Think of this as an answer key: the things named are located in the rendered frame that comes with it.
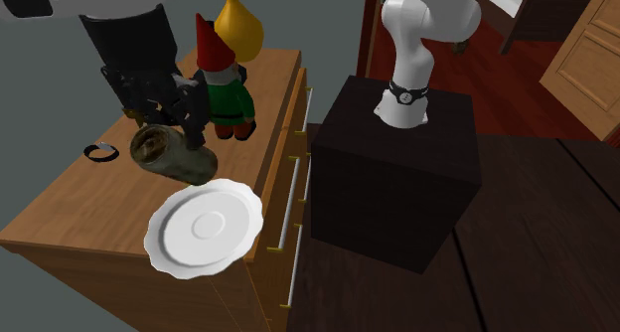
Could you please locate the white scalloped plate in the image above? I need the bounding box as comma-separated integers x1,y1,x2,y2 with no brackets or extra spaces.
143,177,265,281

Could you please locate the yellow long-necked vase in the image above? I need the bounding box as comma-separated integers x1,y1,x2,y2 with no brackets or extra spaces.
214,0,265,64

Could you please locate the garden gnome figure red hat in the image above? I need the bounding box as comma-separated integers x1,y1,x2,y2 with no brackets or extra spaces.
193,12,258,142

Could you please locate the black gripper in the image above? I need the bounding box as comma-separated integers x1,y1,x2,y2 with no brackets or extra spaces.
78,3,211,151

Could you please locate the dark olive mug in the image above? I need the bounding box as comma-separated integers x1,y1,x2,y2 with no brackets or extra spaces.
129,123,219,186

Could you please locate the dark robot stand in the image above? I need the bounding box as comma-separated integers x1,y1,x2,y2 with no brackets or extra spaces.
309,75,483,275

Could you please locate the red-brown door frame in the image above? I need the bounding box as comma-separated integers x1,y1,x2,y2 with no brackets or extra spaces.
356,0,385,79

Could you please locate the light wooden panel door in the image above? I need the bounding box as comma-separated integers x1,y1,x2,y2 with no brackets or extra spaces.
539,0,620,143

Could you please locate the black ring band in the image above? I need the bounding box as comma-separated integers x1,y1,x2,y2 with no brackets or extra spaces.
82,142,121,164

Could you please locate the wooden chest of drawers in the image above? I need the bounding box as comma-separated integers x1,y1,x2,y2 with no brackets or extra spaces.
0,48,314,332

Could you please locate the dark wooden table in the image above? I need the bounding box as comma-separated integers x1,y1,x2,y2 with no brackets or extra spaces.
498,0,600,57

